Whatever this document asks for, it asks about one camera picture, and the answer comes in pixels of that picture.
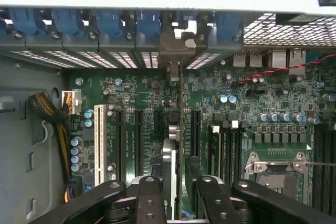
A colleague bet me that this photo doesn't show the RAM slot black clips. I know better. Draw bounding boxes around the RAM slot black clips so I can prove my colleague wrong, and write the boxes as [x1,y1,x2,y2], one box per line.
[328,123,336,211]
[235,126,244,180]
[313,124,322,206]
[222,126,230,180]

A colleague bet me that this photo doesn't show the RAM slot white clips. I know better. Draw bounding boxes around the RAM slot white clips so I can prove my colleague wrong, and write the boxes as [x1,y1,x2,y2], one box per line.
[320,124,330,209]
[228,120,239,180]
[208,125,222,183]

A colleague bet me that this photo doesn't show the white PCI expansion slot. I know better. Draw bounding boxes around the white PCI expansion slot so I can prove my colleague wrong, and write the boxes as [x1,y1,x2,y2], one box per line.
[93,104,108,187]

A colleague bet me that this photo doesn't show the short black expansion slot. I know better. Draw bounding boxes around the short black expansion slot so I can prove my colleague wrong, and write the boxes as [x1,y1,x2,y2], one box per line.
[153,109,164,134]

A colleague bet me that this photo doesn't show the green Dell motherboard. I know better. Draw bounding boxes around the green Dell motherboard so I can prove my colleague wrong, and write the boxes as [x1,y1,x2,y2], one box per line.
[65,50,336,209]

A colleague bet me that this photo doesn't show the white power connector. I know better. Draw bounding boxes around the white power connector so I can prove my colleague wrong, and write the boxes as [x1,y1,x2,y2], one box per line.
[62,90,82,116]

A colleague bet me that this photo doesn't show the black silver PC case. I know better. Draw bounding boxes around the black silver PC case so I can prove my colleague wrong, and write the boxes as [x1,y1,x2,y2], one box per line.
[0,3,336,224]

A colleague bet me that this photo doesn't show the CPU socket metal frame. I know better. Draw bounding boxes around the CPU socket metal frame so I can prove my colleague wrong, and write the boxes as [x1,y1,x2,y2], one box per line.
[244,152,308,201]

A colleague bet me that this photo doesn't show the black multicolour wire bundle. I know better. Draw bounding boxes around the black multicolour wire bundle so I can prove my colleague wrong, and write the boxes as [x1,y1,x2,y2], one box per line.
[64,175,84,204]

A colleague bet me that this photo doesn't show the braided yellow black power cable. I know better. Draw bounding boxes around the braided yellow black power cable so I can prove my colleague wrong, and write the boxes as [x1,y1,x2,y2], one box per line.
[28,91,73,180]

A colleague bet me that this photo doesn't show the red black twisted wire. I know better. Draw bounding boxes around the red black twisted wire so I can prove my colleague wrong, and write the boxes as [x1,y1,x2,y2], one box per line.
[237,52,336,86]

